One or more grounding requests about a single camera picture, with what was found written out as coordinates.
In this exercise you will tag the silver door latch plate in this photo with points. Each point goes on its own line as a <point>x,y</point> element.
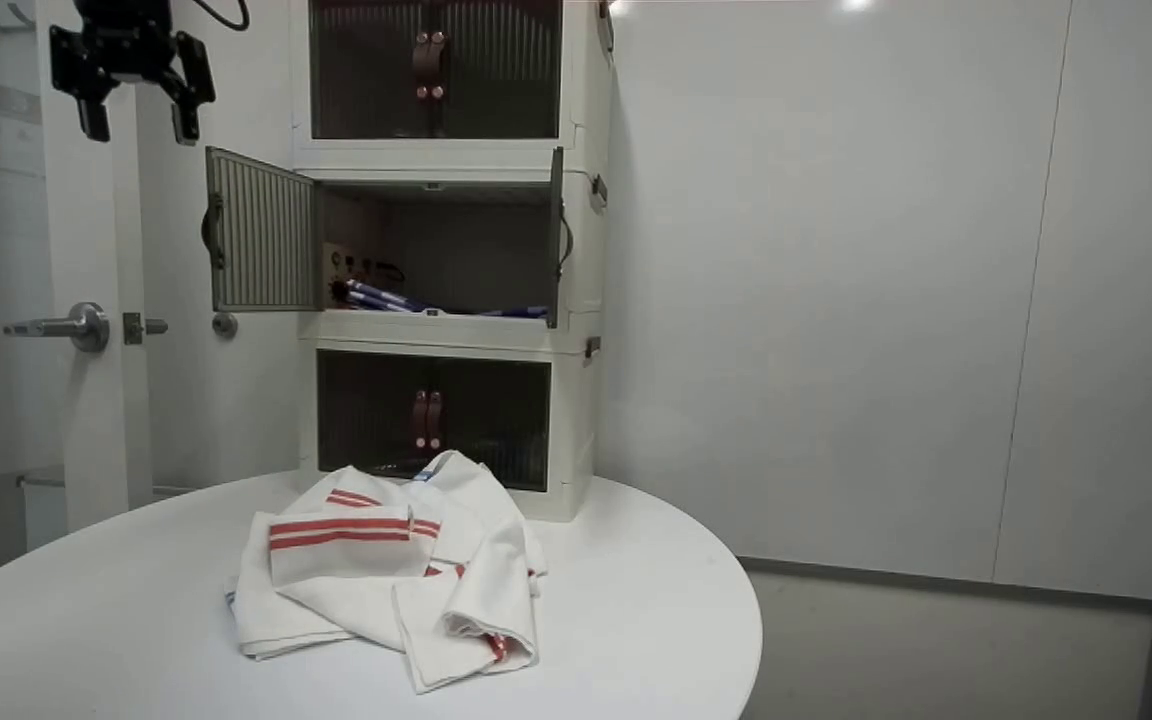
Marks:
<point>143,331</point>

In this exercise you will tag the white stacked storage cabinet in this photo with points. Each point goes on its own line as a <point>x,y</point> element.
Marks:
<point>578,267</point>

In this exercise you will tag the white room door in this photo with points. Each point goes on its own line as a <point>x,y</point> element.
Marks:
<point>89,424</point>

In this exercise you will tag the translucent grey cabinet door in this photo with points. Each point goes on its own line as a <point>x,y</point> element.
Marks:
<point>263,232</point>
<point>489,422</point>
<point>558,243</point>
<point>369,67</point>
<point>369,422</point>
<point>496,67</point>

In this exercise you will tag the white towel blue stripes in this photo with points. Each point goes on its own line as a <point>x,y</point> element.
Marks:
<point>468,503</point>

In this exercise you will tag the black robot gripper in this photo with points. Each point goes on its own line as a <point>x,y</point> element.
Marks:
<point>126,26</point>

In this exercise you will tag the white towel red stripes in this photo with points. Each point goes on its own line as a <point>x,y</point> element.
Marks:
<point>339,562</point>

